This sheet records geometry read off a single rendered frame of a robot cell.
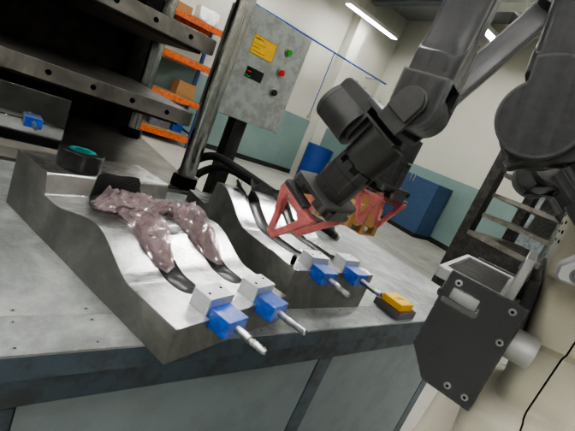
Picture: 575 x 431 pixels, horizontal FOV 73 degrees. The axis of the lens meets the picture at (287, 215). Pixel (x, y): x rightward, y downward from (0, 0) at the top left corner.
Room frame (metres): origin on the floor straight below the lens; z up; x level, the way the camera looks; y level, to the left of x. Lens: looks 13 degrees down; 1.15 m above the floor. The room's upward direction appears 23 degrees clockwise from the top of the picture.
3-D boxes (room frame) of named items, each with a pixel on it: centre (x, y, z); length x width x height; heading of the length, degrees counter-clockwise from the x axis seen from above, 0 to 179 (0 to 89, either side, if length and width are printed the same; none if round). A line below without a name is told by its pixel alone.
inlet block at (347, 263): (0.81, -0.20, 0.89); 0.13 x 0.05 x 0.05; 44
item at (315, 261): (0.73, -0.12, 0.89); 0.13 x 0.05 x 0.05; 43
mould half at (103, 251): (0.67, 0.23, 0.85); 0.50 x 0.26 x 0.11; 60
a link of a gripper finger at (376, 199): (0.82, -0.15, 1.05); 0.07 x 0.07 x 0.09; 43
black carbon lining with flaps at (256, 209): (0.96, 0.02, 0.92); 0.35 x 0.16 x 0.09; 43
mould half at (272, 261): (0.97, 0.02, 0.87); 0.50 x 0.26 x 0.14; 43
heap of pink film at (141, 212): (0.67, 0.22, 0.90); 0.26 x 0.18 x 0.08; 60
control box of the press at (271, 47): (1.63, 0.34, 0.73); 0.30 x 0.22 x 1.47; 133
